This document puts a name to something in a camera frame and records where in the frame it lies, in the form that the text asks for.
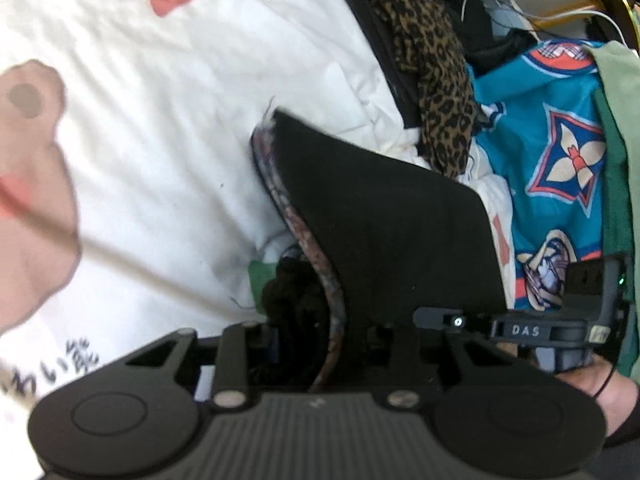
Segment light green cloth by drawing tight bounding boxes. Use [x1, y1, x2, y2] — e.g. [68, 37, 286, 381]
[582, 42, 640, 381]

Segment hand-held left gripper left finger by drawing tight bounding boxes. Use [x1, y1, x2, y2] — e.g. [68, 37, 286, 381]
[121, 321, 281, 409]

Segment person's right forearm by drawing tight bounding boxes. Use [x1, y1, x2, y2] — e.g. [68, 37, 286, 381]
[597, 370, 640, 441]

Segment teal printed cloth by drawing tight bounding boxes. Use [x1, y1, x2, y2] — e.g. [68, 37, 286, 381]
[470, 40, 626, 316]

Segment black wrist band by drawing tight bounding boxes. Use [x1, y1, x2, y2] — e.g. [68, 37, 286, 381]
[592, 362, 618, 403]

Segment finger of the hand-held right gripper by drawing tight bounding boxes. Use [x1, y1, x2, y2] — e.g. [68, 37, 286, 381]
[412, 306, 496, 333]

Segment person's right hand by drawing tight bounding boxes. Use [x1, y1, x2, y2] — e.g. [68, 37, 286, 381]
[556, 360, 608, 403]

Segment dark green cloth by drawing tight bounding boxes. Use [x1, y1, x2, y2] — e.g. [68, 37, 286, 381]
[594, 87, 632, 261]

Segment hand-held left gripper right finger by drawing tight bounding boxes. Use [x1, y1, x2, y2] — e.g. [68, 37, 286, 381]
[365, 322, 508, 409]

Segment white bear print bedsheet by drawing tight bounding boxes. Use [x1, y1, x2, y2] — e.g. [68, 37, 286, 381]
[0, 0, 516, 471]

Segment black shorts with floral lining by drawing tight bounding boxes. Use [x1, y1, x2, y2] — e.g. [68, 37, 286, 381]
[250, 107, 508, 393]

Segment leopard print cloth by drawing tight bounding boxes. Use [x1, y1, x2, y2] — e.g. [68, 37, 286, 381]
[360, 0, 478, 178]

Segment white cable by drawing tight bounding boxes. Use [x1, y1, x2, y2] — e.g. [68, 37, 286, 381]
[520, 7, 628, 43]

